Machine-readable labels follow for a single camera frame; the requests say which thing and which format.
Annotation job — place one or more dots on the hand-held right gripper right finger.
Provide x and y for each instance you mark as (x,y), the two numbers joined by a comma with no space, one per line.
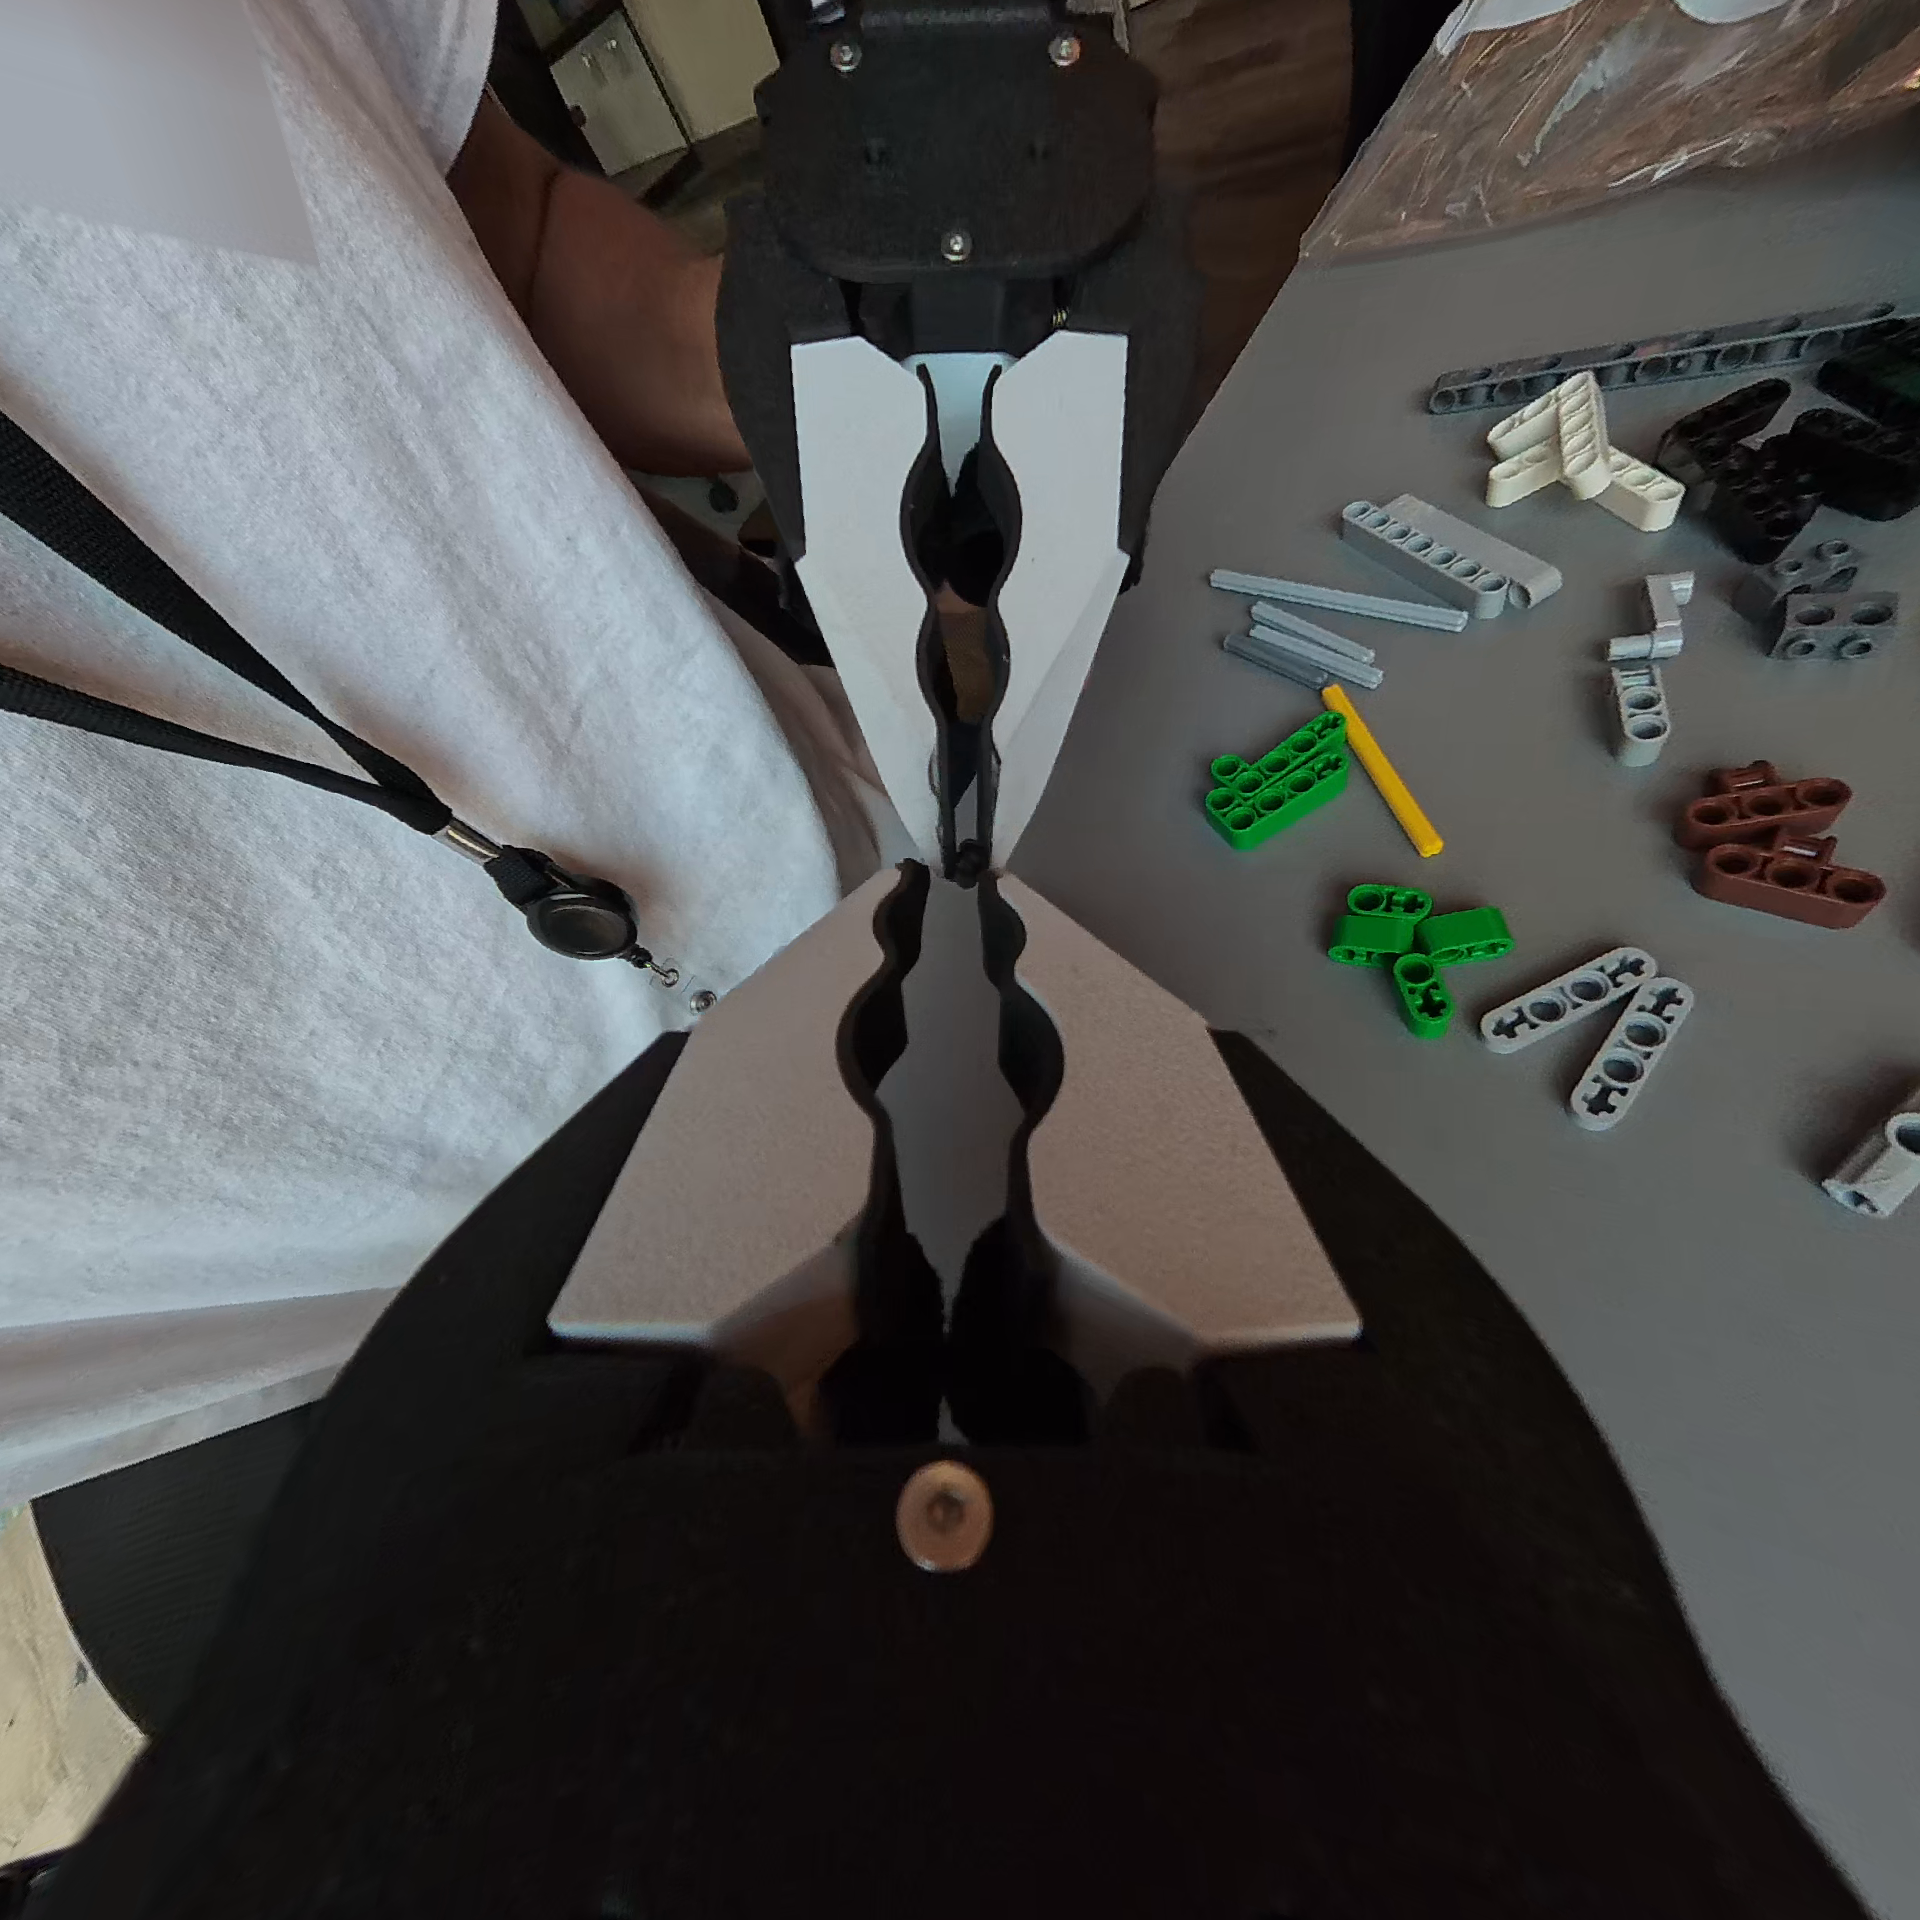
(1184,1184)

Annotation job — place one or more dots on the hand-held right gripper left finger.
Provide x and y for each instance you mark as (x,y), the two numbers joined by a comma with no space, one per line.
(704,1184)

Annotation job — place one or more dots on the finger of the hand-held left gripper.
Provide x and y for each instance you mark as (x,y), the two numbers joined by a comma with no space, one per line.
(848,481)
(1072,481)

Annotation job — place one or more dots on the long dark grey lego beam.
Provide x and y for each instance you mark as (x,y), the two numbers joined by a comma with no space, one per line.
(1651,357)

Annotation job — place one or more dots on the person's left forearm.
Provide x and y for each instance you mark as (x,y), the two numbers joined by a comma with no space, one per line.
(601,301)

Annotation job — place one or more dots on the short grey lego axle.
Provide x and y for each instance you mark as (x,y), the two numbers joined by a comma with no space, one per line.
(1313,631)
(1299,661)

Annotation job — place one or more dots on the long grey lego axle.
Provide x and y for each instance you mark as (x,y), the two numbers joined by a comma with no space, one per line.
(1334,597)

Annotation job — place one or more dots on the light grey lego beam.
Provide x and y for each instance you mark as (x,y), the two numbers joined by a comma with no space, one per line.
(1419,559)
(1484,542)

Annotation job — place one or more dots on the green angled lego beam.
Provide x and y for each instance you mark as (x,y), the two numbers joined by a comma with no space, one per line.
(1274,780)

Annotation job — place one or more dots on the thin light grey lego liftarm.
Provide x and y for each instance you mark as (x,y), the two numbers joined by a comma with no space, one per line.
(1632,1051)
(1568,1001)

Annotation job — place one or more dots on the yellow lego axle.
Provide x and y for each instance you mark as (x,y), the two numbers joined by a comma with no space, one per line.
(1383,773)

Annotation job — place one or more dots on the white angled lego beam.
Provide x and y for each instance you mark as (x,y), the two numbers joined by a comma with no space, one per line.
(1574,450)

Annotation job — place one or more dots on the light grey lego crank piece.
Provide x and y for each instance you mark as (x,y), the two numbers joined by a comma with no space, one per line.
(1658,618)

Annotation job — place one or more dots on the light grey lego axle connector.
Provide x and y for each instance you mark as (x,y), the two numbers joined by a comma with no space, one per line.
(1640,712)

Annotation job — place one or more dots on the black lego beam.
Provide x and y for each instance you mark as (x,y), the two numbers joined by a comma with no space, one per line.
(1882,373)
(1860,458)
(1725,420)
(1767,503)

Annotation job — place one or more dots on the brown lego beam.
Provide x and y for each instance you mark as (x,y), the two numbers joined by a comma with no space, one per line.
(1762,811)
(1793,884)

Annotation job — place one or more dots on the dark grey lego connector block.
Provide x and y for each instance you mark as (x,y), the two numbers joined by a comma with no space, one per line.
(1800,579)
(1832,631)

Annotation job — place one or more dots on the white cabinet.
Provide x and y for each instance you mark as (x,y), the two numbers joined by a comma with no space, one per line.
(660,75)

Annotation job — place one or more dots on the black badge reel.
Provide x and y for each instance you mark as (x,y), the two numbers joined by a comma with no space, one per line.
(579,915)

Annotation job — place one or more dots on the clear plastic bag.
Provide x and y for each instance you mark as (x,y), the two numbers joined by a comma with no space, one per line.
(1620,105)

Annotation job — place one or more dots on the dark cloth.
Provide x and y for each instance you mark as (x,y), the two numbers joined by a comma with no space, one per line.
(164,1574)

